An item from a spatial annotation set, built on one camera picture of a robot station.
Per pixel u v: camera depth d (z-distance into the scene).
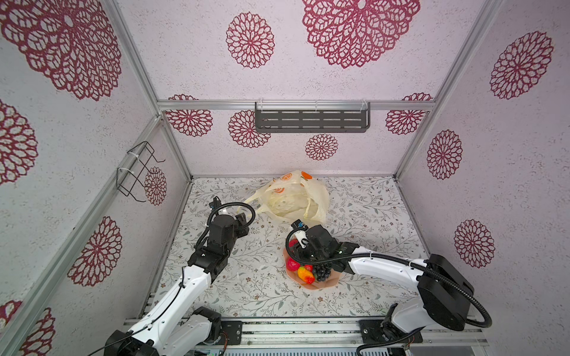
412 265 0.47
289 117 0.94
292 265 0.80
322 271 0.81
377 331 0.73
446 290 0.43
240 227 0.71
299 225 0.73
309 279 0.80
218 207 0.65
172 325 0.42
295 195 1.13
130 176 0.75
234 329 0.75
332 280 0.82
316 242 0.65
